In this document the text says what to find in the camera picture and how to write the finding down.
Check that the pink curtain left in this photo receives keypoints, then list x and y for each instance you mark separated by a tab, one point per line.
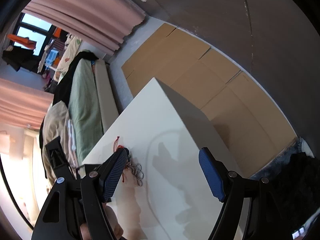
23	106

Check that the white side table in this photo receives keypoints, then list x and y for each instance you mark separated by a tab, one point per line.
164	133

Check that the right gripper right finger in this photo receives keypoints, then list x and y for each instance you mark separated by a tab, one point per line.
231	189

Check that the black hanging garment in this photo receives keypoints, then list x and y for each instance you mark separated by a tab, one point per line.
21	58

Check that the patterned cream cushion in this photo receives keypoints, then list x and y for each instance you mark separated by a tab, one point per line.
72	45

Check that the pink curtain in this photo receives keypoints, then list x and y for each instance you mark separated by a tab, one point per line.
23	106
102	23

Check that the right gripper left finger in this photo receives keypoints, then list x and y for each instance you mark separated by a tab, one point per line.
71	203

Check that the bed with green sheet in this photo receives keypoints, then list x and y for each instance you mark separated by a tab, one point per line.
84	109

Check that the orange hanging garment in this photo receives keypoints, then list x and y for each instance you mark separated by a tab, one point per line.
25	41

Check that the black jewelry box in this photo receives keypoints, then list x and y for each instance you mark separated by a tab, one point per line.
88	170

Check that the flattened cardboard on floor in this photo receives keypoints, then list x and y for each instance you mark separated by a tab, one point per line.
250	124

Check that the black clothing on bed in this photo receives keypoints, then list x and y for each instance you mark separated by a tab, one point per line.
64	87

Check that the pink curtain right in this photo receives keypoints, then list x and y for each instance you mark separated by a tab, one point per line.
102	23

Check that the beige blanket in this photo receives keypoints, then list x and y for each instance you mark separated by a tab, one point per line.
56	123

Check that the person left hand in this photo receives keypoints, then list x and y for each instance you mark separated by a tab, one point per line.
113	221

